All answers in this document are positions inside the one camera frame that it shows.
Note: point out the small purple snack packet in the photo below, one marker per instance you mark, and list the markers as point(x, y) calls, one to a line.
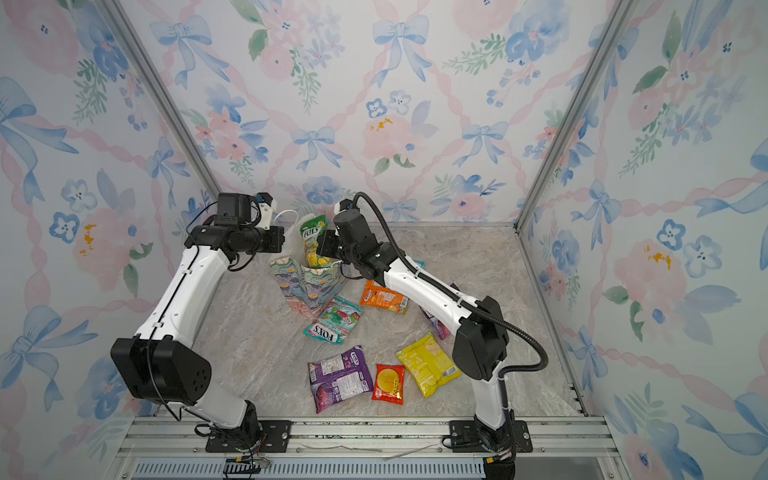
point(440, 331)

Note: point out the large purple snack packet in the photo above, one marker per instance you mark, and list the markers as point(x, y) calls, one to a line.
point(339, 378)

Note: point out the aluminium corner post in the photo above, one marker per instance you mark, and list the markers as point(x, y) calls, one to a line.
point(117, 19)
point(614, 28)

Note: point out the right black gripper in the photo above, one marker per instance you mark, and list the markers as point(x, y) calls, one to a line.
point(325, 247)

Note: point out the green Fox's candy packet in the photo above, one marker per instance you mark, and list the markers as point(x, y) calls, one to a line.
point(335, 323)

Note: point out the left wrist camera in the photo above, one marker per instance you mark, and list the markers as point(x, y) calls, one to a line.
point(243, 210)

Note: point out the yellow snack packet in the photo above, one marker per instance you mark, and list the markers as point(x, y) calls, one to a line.
point(428, 364)

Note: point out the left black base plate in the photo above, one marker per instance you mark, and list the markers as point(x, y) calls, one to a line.
point(266, 436)

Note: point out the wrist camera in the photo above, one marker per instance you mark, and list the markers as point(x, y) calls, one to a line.
point(243, 210)
point(351, 225)

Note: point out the orange snack packet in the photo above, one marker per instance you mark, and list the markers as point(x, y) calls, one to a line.
point(380, 297)

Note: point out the floral paper gift bag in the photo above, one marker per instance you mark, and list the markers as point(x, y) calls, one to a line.
point(306, 290)

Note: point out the red snack packet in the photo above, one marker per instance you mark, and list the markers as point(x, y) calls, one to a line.
point(389, 384)

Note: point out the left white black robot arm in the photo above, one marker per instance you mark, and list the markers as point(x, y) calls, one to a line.
point(157, 363)

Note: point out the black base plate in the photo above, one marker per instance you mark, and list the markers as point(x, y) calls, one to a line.
point(266, 436)
point(470, 436)

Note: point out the right aluminium corner post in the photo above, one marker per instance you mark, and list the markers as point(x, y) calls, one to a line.
point(614, 28)

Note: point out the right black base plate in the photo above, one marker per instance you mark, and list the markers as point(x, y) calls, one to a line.
point(470, 436)

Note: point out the left aluminium corner post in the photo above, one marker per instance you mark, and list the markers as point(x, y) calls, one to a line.
point(117, 19)

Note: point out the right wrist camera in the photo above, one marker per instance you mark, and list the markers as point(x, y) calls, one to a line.
point(351, 225)

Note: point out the yellow-green Fox's candy packet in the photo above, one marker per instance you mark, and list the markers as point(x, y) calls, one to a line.
point(310, 232)

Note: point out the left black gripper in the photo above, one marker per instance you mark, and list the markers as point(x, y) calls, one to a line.
point(278, 236)

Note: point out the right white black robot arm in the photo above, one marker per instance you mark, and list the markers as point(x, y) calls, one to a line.
point(480, 345)

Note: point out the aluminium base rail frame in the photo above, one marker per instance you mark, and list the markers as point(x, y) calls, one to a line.
point(371, 448)

